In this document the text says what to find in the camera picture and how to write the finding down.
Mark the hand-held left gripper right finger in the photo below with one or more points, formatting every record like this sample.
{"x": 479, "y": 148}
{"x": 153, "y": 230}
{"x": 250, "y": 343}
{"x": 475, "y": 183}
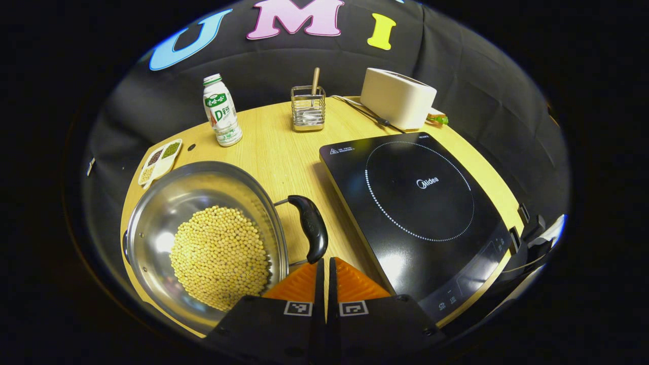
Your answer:
{"x": 375, "y": 324}

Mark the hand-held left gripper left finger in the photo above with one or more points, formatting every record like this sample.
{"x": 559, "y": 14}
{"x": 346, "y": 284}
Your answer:
{"x": 284, "y": 324}

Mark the pile of yellow soybeans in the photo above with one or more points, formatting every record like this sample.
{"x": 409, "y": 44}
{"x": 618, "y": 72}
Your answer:
{"x": 218, "y": 258}

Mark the black induction cooktop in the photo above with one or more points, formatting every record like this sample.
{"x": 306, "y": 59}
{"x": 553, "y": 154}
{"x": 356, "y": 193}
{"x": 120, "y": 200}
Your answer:
{"x": 421, "y": 213}

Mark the stainless steel pot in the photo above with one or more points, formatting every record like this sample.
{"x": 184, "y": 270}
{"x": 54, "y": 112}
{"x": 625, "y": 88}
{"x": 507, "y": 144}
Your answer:
{"x": 203, "y": 182}

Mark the sandwich with lettuce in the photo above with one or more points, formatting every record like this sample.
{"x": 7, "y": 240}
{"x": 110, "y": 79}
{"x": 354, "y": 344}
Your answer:
{"x": 438, "y": 119}

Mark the black backdrop cloth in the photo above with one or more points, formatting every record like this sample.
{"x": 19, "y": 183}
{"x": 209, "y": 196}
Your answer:
{"x": 456, "y": 76}

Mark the white toaster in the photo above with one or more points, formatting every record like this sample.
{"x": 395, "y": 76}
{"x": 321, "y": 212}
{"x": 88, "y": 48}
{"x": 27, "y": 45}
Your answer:
{"x": 395, "y": 99}

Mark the white divided dish of beans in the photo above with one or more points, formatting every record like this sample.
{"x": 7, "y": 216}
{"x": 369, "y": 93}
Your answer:
{"x": 159, "y": 162}

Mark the white drink bottle green label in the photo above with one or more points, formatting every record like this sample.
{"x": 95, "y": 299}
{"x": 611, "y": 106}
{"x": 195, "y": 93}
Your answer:
{"x": 222, "y": 114}

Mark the silver metal clip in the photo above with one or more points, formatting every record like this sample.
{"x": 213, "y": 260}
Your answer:
{"x": 91, "y": 167}

